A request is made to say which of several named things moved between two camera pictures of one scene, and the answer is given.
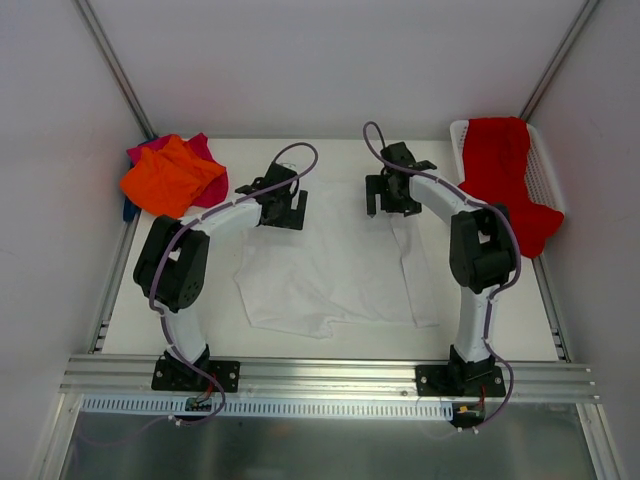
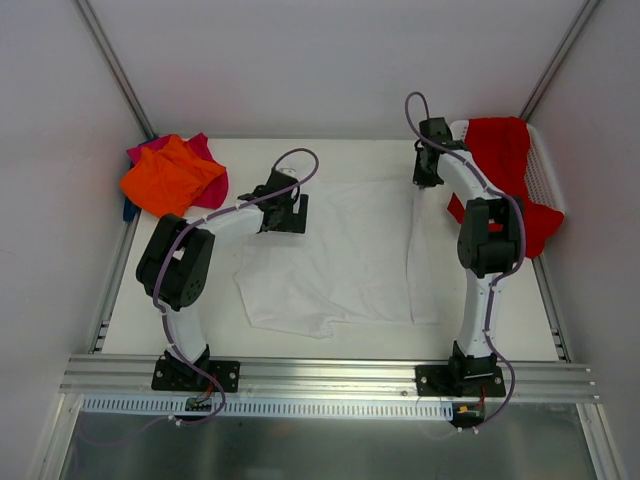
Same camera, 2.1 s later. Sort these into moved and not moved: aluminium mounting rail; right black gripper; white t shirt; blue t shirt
Moved: right black gripper
Not moved: white t shirt; aluminium mounting rail; blue t shirt
